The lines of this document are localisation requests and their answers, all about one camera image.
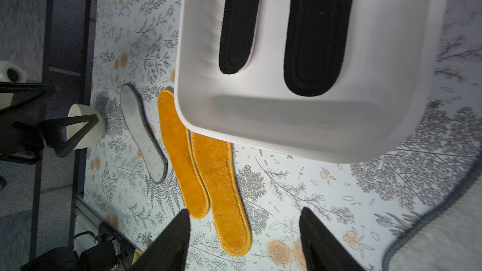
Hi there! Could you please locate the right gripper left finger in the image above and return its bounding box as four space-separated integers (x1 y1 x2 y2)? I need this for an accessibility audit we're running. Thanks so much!
129 209 190 271

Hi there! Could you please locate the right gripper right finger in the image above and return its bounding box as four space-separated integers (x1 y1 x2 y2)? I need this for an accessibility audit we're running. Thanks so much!
299 207 364 271

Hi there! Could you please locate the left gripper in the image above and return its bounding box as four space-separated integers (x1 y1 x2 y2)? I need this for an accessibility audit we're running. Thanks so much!
0 82 99 165

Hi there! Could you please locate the orange insole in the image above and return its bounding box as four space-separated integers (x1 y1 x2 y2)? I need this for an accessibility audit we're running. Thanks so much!
158 89 210 220
191 133 252 257

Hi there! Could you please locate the grey felt insole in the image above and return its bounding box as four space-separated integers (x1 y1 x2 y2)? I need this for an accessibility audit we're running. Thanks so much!
382 158 481 270
120 84 168 184

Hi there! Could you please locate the black insole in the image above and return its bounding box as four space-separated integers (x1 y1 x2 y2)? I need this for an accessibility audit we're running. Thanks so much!
284 0 353 97
218 0 261 75

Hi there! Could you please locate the white plastic storage box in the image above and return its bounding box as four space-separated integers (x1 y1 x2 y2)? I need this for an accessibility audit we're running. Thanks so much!
174 0 447 164

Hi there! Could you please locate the green yellow snack bag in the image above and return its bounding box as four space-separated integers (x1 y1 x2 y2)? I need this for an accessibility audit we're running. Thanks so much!
131 248 144 265

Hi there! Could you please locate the white bowl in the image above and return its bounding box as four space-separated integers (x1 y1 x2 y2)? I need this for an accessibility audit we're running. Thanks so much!
67 103 108 151

